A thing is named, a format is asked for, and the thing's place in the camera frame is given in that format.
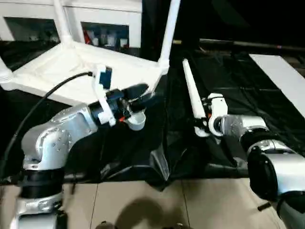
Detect black glossy mat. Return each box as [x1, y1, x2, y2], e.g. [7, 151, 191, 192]
[0, 39, 305, 193]

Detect white glass-door cabinet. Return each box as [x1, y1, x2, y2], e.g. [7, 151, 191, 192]
[0, 0, 144, 49]

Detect white plastic table top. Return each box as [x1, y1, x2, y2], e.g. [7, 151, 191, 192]
[0, 40, 170, 131]

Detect flat white board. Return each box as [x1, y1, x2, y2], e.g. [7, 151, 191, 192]
[248, 53, 305, 111]

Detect black left wrist camera cable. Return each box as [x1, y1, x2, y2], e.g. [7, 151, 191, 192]
[0, 71, 94, 178]

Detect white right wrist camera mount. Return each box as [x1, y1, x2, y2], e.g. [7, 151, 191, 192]
[208, 92, 229, 138]

